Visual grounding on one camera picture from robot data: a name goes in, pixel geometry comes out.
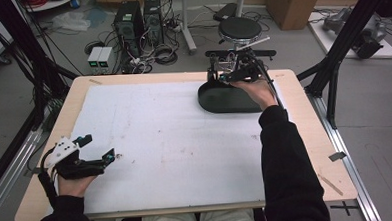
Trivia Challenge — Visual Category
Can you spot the black frame post with cables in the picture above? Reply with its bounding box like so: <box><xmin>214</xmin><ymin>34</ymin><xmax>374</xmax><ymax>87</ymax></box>
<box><xmin>0</xmin><ymin>0</ymin><xmax>83</xmax><ymax>133</ymax></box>

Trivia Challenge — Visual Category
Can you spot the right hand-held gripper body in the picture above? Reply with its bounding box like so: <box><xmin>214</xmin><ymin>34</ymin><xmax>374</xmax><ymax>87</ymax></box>
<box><xmin>225</xmin><ymin>36</ymin><xmax>274</xmax><ymax>84</ymax></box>

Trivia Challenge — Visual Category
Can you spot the coiled black cable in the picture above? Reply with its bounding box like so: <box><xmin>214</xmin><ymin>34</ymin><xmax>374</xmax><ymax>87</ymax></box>
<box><xmin>153</xmin><ymin>43</ymin><xmax>179</xmax><ymax>67</ymax></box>

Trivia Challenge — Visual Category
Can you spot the person's left hand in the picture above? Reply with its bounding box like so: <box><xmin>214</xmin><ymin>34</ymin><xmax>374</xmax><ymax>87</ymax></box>
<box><xmin>56</xmin><ymin>174</ymin><xmax>100</xmax><ymax>200</ymax></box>

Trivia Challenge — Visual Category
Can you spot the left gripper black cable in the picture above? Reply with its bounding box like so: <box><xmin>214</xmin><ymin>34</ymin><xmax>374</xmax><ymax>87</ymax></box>
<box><xmin>36</xmin><ymin>148</ymin><xmax>60</xmax><ymax>210</ymax></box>

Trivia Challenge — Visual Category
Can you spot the black key rack with tray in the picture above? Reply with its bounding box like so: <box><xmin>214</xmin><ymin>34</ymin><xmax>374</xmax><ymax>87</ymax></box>
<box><xmin>195</xmin><ymin>47</ymin><xmax>280</xmax><ymax>116</ymax></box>

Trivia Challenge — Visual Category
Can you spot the white power supply unit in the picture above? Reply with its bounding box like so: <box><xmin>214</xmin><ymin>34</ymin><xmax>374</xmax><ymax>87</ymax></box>
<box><xmin>96</xmin><ymin>46</ymin><xmax>115</xmax><ymax>70</ymax></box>
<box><xmin>86</xmin><ymin>46</ymin><xmax>104</xmax><ymax>70</ymax></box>

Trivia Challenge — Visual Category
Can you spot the brown cardboard box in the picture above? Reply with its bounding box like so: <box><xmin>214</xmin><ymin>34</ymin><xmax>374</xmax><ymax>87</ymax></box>
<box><xmin>265</xmin><ymin>0</ymin><xmax>327</xmax><ymax>32</ymax></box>

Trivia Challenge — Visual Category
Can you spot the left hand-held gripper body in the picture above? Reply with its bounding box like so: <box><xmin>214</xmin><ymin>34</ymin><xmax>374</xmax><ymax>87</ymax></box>
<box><xmin>44</xmin><ymin>135</ymin><xmax>107</xmax><ymax>181</ymax></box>

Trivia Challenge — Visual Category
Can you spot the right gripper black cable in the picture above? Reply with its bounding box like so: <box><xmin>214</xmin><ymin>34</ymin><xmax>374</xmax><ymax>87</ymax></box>
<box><xmin>255</xmin><ymin>58</ymin><xmax>289</xmax><ymax>122</ymax></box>

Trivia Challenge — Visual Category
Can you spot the black flat pad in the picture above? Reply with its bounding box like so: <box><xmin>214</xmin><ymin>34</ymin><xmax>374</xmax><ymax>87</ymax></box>
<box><xmin>212</xmin><ymin>2</ymin><xmax>239</xmax><ymax>23</ymax></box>

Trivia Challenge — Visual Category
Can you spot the black round stool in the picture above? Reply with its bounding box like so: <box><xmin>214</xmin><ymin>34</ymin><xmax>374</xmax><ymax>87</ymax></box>
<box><xmin>206</xmin><ymin>15</ymin><xmax>265</xmax><ymax>73</ymax></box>

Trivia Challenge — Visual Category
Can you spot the grey machine part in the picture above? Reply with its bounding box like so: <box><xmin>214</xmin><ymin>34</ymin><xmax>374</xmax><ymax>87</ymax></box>
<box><xmin>321</xmin><ymin>7</ymin><xmax>354</xmax><ymax>33</ymax></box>

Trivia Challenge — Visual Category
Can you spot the white floor board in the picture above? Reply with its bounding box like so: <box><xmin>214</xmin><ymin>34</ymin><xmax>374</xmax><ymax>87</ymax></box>
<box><xmin>308</xmin><ymin>8</ymin><xmax>392</xmax><ymax>63</ymax></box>

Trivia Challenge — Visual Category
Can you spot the white table mat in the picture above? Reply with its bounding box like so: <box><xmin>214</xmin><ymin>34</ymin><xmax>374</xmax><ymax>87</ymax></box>
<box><xmin>68</xmin><ymin>76</ymin><xmax>291</xmax><ymax>215</ymax></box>

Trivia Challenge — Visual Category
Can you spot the grey and black machine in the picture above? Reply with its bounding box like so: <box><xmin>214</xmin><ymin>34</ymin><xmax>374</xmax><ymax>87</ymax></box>
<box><xmin>353</xmin><ymin>15</ymin><xmax>390</xmax><ymax>61</ymax></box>

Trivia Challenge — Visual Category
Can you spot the grey metal stand leg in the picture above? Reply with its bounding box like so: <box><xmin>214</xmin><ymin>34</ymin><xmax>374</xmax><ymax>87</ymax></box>
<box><xmin>178</xmin><ymin>0</ymin><xmax>199</xmax><ymax>56</ymax></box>

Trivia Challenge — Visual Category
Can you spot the slim black computer tower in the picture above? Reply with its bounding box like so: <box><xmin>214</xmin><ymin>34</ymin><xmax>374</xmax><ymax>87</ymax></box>
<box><xmin>142</xmin><ymin>0</ymin><xmax>165</xmax><ymax>47</ymax></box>

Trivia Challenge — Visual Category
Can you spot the large black computer tower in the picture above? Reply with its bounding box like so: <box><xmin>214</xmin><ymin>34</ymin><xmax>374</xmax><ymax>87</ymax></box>
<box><xmin>112</xmin><ymin>0</ymin><xmax>147</xmax><ymax>60</ymax></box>

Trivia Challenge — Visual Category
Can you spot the aluminium rail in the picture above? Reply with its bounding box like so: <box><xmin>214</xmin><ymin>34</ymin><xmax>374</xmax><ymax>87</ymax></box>
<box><xmin>0</xmin><ymin>128</ymin><xmax>49</xmax><ymax>221</ymax></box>
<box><xmin>306</xmin><ymin>91</ymin><xmax>384</xmax><ymax>221</ymax></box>

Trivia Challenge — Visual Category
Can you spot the clear plastic bag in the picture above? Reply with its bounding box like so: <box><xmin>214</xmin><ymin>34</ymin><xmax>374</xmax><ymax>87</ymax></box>
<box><xmin>51</xmin><ymin>10</ymin><xmax>92</xmax><ymax>34</ymax></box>

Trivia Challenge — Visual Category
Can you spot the white round table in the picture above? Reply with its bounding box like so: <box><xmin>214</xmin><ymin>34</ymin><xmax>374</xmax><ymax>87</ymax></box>
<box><xmin>22</xmin><ymin>0</ymin><xmax>79</xmax><ymax>13</ymax></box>

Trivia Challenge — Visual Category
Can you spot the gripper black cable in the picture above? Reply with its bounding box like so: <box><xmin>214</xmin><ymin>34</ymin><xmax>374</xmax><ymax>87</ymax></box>
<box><xmin>36</xmin><ymin>148</ymin><xmax>60</xmax><ymax>210</ymax></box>
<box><xmin>255</xmin><ymin>58</ymin><xmax>289</xmax><ymax>122</ymax></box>

